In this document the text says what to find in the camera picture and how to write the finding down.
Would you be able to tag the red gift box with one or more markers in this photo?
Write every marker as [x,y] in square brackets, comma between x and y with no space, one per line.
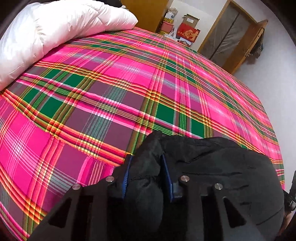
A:
[187,32]

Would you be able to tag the black puffer jacket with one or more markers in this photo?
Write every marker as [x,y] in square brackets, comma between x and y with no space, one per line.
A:
[240,192]

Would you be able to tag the pink plaid bed sheet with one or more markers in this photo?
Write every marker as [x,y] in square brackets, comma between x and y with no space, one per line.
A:
[74,115]

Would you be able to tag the dark hanging bag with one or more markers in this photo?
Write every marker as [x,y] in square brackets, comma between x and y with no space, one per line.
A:
[258,48]

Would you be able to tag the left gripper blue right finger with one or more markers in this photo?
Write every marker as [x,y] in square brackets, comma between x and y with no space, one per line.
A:
[185,206]

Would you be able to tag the wooden wardrobe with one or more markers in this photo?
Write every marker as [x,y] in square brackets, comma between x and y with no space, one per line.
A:
[149,13]

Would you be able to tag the person right hand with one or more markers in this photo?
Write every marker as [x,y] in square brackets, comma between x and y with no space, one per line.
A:
[286,220]

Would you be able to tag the brown cardboard box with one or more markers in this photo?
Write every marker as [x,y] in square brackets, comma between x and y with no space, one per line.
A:
[190,20]

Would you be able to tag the white pink quilt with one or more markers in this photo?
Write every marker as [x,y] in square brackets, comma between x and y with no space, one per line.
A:
[40,27]

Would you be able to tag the pink storage box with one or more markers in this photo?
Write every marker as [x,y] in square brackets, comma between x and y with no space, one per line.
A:
[166,27]

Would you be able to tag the wooden door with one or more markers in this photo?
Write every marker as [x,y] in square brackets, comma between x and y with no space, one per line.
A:
[232,37]

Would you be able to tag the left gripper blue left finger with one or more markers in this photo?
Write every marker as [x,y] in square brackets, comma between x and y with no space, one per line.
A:
[112,211]

